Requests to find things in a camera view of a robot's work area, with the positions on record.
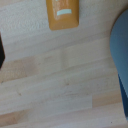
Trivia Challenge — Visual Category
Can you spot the blue plastic cup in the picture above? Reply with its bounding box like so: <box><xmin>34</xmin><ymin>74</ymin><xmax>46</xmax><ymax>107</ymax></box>
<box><xmin>109</xmin><ymin>9</ymin><xmax>128</xmax><ymax>117</ymax></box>

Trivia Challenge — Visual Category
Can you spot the black ribbed rack tray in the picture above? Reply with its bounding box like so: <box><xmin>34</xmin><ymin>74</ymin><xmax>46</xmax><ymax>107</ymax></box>
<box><xmin>0</xmin><ymin>31</ymin><xmax>6</xmax><ymax>69</ymax></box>

